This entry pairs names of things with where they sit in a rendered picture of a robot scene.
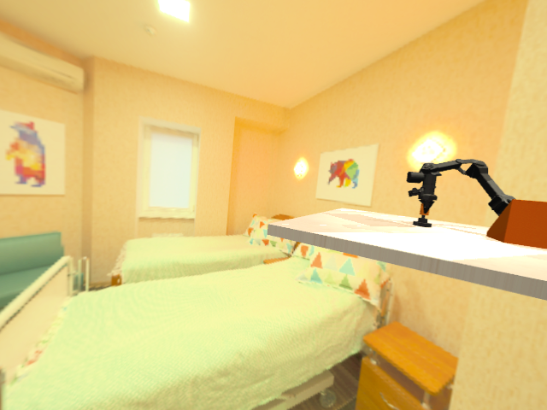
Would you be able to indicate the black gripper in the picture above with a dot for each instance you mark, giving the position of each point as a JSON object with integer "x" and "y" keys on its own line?
{"x": 428, "y": 196}

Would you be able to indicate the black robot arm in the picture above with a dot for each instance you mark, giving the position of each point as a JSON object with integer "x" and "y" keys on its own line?
{"x": 478, "y": 170}

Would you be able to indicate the grey round pedestal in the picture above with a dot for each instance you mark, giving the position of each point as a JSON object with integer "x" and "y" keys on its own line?
{"x": 422, "y": 222}

